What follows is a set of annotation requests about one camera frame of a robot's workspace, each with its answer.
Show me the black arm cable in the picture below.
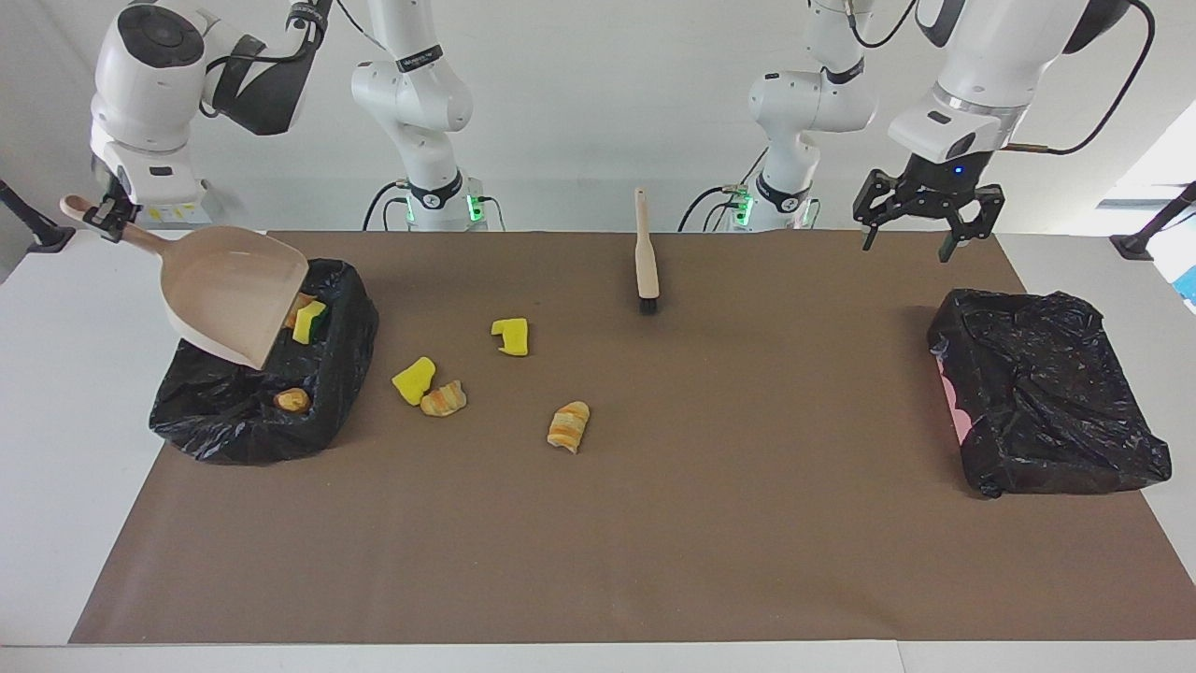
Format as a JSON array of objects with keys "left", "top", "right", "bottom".
[
  {"left": 196, "top": 0, "right": 375, "bottom": 118},
  {"left": 846, "top": 0, "right": 1157, "bottom": 155}
]

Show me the black base cable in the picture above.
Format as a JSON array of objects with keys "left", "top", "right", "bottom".
[
  {"left": 363, "top": 180, "right": 412, "bottom": 232},
  {"left": 677, "top": 182, "right": 748, "bottom": 232}
]

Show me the brown paper table mat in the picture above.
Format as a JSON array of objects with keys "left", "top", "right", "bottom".
[{"left": 68, "top": 230, "right": 1196, "bottom": 646}]

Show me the beige plastic dustpan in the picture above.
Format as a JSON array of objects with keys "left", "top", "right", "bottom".
[{"left": 60, "top": 194, "right": 310, "bottom": 371}]

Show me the yellow foam chunk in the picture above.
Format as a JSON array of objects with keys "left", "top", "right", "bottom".
[{"left": 391, "top": 356, "right": 437, "bottom": 407}]

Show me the yellow green sponge piece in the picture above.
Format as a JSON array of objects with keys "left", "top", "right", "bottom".
[{"left": 292, "top": 299, "right": 329, "bottom": 347}]

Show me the black plastic trash bag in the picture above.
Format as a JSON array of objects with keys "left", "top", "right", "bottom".
[
  {"left": 925, "top": 288, "right": 1174, "bottom": 499},
  {"left": 148, "top": 258, "right": 381, "bottom": 466}
]

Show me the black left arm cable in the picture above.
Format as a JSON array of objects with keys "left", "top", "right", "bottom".
[{"left": 846, "top": 0, "right": 1157, "bottom": 155}]

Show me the black right base cable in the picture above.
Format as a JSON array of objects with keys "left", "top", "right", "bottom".
[{"left": 363, "top": 180, "right": 412, "bottom": 232}]

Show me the white wall socket box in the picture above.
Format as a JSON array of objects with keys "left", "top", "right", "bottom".
[{"left": 140, "top": 178, "right": 214, "bottom": 225}]

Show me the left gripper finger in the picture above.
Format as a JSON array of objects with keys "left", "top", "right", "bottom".
[
  {"left": 852, "top": 168, "right": 913, "bottom": 252},
  {"left": 937, "top": 183, "right": 1007, "bottom": 264}
]

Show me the black left base cable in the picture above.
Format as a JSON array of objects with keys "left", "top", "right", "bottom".
[{"left": 677, "top": 182, "right": 748, "bottom": 232}]

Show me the pink plastic bin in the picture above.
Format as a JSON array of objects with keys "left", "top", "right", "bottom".
[{"left": 937, "top": 353, "right": 973, "bottom": 440}]

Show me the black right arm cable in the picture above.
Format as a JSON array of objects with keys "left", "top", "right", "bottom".
[{"left": 196, "top": 0, "right": 375, "bottom": 118}]

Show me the black camera stand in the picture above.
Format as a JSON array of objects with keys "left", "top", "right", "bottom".
[
  {"left": 1110, "top": 180, "right": 1196, "bottom": 261},
  {"left": 0, "top": 178, "right": 78, "bottom": 255}
]

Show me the beige brush with black bristles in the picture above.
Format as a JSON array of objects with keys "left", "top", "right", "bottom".
[{"left": 634, "top": 187, "right": 662, "bottom": 314}]

